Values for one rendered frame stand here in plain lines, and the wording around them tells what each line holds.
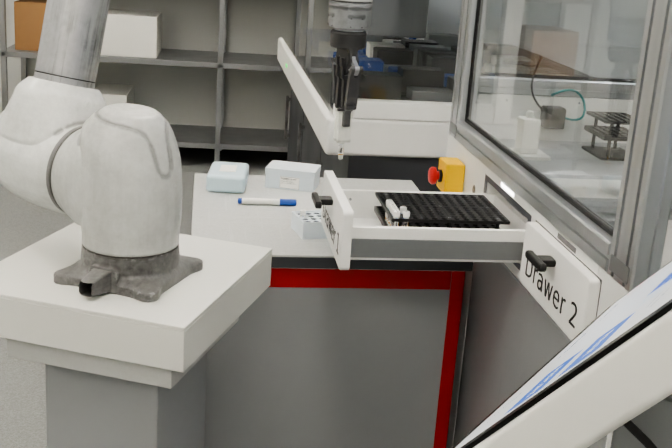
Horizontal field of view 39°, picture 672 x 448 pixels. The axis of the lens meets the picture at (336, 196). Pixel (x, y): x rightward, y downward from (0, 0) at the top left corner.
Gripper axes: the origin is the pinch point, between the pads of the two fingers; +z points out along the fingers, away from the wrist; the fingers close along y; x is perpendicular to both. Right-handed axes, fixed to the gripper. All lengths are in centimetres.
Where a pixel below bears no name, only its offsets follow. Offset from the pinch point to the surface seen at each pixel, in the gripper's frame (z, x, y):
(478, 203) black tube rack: 9.7, 18.5, 28.5
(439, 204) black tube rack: 9.5, 10.0, 28.5
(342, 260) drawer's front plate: 15.5, -13.5, 39.4
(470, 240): 12.1, 9.7, 42.5
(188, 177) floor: 101, 33, -323
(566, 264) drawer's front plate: 8, 13, 68
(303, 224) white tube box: 20.1, -9.4, 5.4
